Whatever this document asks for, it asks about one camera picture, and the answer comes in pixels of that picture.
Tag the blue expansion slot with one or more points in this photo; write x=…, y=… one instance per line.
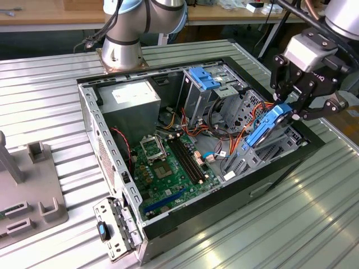
x=165, y=201

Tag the wooden desk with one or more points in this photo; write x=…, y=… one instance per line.
x=42, y=14
x=238, y=14

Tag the metal disk bay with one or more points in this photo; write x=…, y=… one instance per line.
x=241, y=165

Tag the grey metal tool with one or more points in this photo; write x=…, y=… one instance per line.
x=9, y=11

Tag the green RAM stick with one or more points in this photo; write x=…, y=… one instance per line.
x=2, y=216

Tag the white box with black lid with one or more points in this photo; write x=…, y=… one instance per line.
x=253, y=7

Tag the hard disk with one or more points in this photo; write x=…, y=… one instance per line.
x=263, y=129

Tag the black open PC case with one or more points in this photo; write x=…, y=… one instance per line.
x=224, y=213

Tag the CPU socket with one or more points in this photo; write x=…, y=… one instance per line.
x=151, y=148

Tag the cardboard box with label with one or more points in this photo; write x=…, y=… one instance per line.
x=350, y=126

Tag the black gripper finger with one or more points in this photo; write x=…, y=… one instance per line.
x=322, y=109
x=283, y=78

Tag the small white box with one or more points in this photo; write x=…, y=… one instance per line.
x=272, y=9

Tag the black RAM slot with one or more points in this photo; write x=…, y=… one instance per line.
x=192, y=161
x=184, y=161

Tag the metal rear slot bracket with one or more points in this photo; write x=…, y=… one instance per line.
x=108, y=207

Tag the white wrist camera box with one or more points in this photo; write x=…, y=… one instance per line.
x=308, y=53

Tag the orange board connector block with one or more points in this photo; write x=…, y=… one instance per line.
x=198, y=159

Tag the blue plastic drive latch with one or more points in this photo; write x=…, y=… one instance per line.
x=203, y=78

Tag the grey parts rack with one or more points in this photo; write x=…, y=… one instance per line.
x=33, y=182

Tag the grey power supply unit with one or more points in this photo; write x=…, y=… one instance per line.
x=131, y=112

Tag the green motherboard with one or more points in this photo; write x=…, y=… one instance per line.
x=171, y=183

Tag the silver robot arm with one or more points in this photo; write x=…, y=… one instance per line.
x=123, y=53

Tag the metal optical drive cage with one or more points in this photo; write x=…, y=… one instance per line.
x=196, y=103

